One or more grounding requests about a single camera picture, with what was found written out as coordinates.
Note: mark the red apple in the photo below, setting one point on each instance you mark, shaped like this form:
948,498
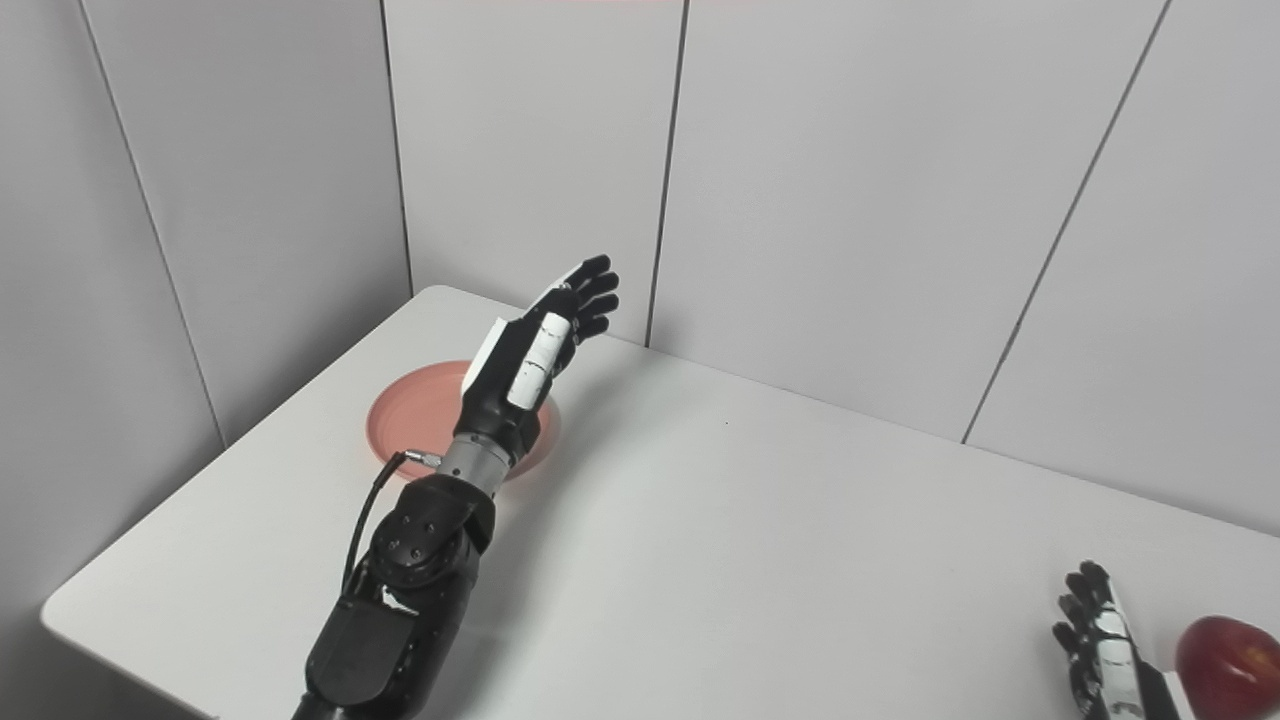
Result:
1232,672

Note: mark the pink plastic plate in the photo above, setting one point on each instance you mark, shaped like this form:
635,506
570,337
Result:
410,420

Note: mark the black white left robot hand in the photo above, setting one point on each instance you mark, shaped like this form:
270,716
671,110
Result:
520,370

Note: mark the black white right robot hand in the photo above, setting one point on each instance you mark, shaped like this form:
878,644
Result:
1105,650

